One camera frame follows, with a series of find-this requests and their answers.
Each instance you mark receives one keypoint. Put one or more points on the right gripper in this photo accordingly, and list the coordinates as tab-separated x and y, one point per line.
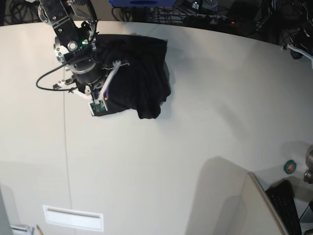
88	78

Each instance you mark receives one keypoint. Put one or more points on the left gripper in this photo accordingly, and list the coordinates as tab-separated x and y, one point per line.
300	45

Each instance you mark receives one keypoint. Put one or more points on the black t-shirt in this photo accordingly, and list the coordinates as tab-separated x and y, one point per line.
141	83

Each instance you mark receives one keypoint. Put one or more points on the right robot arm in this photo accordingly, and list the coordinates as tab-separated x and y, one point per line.
76	46

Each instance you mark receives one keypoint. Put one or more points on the blue box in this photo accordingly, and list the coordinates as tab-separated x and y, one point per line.
142	3

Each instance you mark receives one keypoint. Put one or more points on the black power strip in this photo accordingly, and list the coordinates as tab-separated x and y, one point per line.
204	20

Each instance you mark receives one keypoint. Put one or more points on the green tape roll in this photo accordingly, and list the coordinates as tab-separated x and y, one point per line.
290	167

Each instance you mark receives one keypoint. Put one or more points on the metal cylinder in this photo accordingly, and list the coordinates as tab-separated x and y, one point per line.
308	174

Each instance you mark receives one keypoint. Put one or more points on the black keyboard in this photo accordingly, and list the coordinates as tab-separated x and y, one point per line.
282	198

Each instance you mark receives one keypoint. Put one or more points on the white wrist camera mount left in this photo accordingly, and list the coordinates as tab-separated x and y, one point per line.
296	52

